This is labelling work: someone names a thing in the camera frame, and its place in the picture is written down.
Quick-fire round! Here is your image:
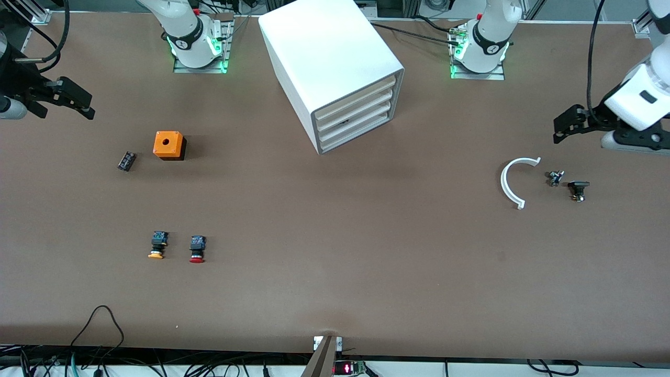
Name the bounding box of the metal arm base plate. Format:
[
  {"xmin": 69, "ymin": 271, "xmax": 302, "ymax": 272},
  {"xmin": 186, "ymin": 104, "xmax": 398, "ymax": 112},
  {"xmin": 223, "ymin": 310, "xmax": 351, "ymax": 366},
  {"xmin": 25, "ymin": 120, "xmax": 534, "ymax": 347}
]
[
  {"xmin": 449, "ymin": 29, "xmax": 506, "ymax": 81},
  {"xmin": 173, "ymin": 13, "xmax": 233, "ymax": 74}
]

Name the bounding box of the white drawer cabinet grey frame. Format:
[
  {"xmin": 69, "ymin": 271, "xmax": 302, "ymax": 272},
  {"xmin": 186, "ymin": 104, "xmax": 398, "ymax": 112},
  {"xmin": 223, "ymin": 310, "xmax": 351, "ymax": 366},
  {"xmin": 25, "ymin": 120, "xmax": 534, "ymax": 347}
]
[{"xmin": 259, "ymin": 0, "xmax": 405, "ymax": 156}]

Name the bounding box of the black switch part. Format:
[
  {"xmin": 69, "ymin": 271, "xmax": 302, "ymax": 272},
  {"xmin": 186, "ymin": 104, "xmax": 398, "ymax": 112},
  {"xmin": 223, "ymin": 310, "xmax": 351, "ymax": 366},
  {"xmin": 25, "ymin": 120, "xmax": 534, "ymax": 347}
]
[{"xmin": 568, "ymin": 181, "xmax": 591, "ymax": 203}]

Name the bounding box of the black looped cable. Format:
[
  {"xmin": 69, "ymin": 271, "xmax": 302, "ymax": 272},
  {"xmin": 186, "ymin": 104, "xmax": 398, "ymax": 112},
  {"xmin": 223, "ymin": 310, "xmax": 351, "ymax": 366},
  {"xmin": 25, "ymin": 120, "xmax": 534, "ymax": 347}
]
[{"xmin": 70, "ymin": 305, "xmax": 126, "ymax": 362}]

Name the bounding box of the device with red light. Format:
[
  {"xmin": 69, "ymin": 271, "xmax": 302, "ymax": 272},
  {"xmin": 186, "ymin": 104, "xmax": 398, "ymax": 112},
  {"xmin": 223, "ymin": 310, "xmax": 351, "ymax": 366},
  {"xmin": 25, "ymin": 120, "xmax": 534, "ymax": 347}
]
[{"xmin": 332, "ymin": 360, "xmax": 367, "ymax": 376}]

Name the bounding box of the orange box with hole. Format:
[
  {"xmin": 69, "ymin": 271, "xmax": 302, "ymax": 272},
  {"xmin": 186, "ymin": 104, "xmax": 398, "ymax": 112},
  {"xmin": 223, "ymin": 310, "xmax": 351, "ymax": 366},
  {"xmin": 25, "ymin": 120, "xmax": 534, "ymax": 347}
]
[{"xmin": 153, "ymin": 131, "xmax": 187, "ymax": 161}]

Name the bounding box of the aluminium profile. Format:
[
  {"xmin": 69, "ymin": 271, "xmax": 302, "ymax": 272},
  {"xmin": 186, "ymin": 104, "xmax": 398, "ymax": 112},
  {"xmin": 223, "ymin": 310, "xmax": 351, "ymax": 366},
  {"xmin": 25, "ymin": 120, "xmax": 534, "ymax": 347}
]
[
  {"xmin": 632, "ymin": 0, "xmax": 670, "ymax": 36},
  {"xmin": 0, "ymin": 0, "xmax": 51, "ymax": 26}
]

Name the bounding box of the black cable bundle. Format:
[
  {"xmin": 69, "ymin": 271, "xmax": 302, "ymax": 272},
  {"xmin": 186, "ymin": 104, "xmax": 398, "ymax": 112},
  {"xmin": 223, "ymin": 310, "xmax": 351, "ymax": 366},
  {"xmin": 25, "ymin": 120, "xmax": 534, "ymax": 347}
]
[{"xmin": 0, "ymin": 343, "xmax": 304, "ymax": 377}]

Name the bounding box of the white plastic drawer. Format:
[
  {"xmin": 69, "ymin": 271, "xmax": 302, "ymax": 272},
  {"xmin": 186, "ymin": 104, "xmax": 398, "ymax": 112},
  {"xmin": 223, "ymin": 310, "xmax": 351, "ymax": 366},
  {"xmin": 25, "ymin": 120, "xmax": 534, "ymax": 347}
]
[
  {"xmin": 316, "ymin": 79, "xmax": 397, "ymax": 124},
  {"xmin": 320, "ymin": 109, "xmax": 393, "ymax": 151},
  {"xmin": 317, "ymin": 89, "xmax": 396, "ymax": 132},
  {"xmin": 318, "ymin": 99, "xmax": 394, "ymax": 142}
]

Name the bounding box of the brown wooden post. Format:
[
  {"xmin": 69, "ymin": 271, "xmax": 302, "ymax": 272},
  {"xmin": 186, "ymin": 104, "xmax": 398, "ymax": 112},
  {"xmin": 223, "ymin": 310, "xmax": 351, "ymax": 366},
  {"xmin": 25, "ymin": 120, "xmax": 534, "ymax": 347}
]
[{"xmin": 301, "ymin": 336, "xmax": 338, "ymax": 377}]

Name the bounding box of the white half-ring clamp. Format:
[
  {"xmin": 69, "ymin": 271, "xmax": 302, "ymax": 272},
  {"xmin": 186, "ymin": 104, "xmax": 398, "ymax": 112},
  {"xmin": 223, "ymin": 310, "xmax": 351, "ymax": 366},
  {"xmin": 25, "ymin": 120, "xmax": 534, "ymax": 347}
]
[{"xmin": 500, "ymin": 157, "xmax": 541, "ymax": 210}]

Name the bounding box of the yellow mushroom push button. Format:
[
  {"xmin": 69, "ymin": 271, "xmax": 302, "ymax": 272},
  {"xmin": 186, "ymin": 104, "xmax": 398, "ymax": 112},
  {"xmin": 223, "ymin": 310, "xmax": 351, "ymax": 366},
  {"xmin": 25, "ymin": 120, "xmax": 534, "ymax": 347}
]
[{"xmin": 148, "ymin": 231, "xmax": 169, "ymax": 260}]

